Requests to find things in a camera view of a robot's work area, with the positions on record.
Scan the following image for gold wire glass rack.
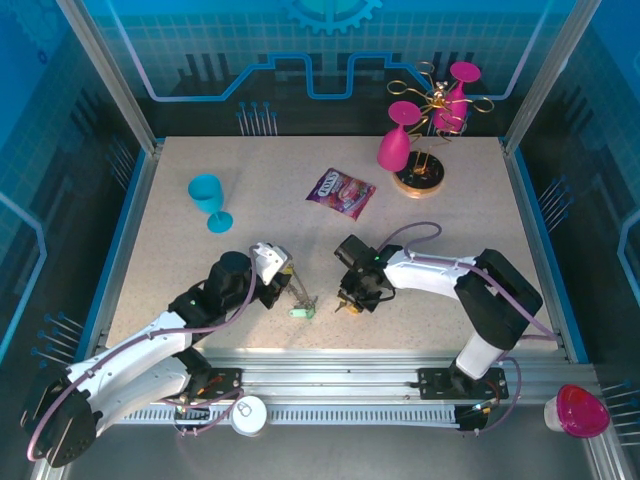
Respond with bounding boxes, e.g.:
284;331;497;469
386;60;496;201

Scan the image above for purple candy bag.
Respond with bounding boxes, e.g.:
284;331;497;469
305;167;378;222

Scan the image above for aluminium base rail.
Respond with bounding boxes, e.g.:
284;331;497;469
97;346;572;402

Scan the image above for white slotted cable duct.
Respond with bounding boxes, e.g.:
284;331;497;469
119;402;460;427

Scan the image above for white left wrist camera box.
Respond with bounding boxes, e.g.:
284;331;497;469
249;242;293;285

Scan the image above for white round cap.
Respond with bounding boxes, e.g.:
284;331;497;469
229;394;269;438

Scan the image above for blue plastic goblet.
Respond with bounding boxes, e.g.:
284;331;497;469
187;173;235;236

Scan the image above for white cup with pink lid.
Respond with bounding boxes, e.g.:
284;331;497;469
543;383;612;440

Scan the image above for aluminium frame post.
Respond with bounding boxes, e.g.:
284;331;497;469
501;0;603;157
53;0;165;157

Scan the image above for pink plastic goblet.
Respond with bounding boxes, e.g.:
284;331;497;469
431;61;483;133
376;100;423;174

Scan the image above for metal keychain with green tag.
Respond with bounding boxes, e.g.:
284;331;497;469
286;267;319;322

